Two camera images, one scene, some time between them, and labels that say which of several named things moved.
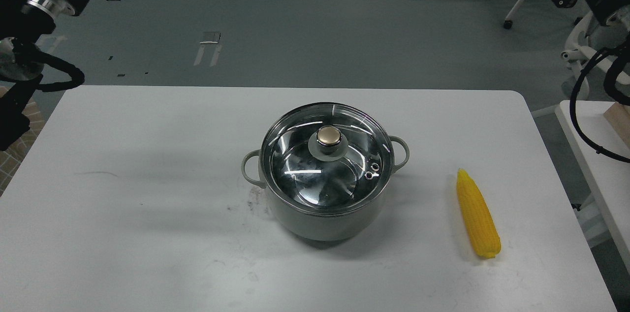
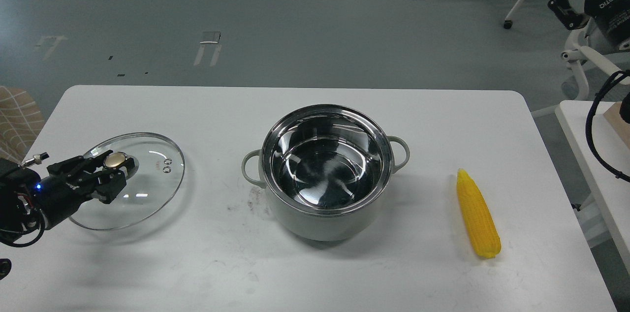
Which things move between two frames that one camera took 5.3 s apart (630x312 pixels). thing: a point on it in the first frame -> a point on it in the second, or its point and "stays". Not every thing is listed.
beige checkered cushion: x=13 y=156 stays
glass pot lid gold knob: x=327 y=157 -> x=114 y=160
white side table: x=608 y=178 stays
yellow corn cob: x=477 y=215 stays
